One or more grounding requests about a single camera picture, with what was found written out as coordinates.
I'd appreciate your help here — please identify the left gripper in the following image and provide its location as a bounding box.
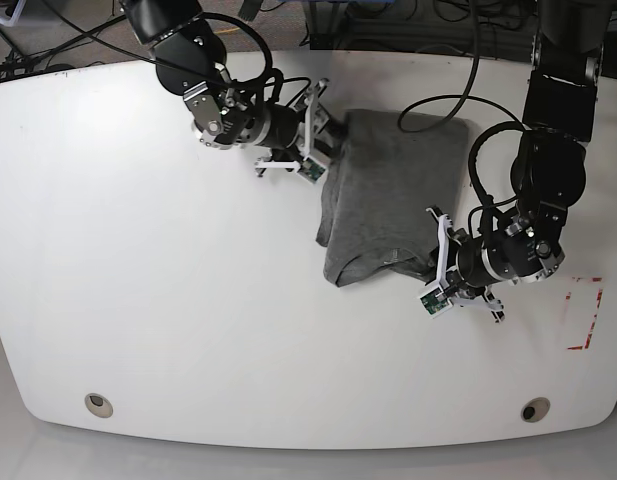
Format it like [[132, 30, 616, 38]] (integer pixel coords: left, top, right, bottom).
[[425, 206, 506, 323]]

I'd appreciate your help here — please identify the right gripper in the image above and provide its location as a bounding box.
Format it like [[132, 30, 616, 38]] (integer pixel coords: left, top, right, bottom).
[[254, 78, 348, 177]]

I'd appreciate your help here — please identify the grey T-shirt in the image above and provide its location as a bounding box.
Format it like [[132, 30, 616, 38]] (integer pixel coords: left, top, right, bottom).
[[316, 109, 471, 287]]

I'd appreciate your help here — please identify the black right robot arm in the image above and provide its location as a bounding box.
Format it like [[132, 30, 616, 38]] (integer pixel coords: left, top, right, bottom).
[[121, 1, 347, 183]]

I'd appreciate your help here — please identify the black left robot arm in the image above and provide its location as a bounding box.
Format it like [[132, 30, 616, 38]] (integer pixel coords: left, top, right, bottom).
[[419, 1, 613, 321]]

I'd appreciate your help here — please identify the red tape rectangle marking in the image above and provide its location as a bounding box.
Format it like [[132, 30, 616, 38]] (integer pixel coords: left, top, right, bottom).
[[558, 277, 604, 351]]

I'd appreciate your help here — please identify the black tripod on floor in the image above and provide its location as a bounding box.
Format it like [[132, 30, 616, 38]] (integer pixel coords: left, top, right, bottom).
[[0, 19, 124, 84]]

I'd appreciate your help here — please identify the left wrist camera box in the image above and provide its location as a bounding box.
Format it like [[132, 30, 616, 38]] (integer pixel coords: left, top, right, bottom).
[[419, 289, 453, 317]]

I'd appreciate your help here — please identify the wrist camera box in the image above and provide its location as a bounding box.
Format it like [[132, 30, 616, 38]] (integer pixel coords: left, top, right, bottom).
[[297, 158, 327, 184], [419, 289, 453, 317]]

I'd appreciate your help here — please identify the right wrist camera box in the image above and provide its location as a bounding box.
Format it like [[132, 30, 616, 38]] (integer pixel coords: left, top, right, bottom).
[[297, 158, 327, 184]]

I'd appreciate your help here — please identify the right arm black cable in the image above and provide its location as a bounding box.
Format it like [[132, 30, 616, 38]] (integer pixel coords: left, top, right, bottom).
[[202, 12, 314, 109]]

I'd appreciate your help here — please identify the right table cable grommet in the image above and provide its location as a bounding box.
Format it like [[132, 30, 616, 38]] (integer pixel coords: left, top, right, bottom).
[[521, 397, 551, 423]]

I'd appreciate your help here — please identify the table cable grommet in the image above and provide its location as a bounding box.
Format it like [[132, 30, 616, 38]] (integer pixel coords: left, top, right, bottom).
[[521, 397, 551, 423], [84, 393, 114, 419]]

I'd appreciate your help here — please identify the black metal frame base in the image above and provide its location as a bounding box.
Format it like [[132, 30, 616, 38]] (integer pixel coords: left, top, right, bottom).
[[307, 0, 494, 57]]

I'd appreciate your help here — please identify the left table cable grommet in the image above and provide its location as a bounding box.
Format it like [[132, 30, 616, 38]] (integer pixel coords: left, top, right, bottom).
[[84, 393, 114, 419]]

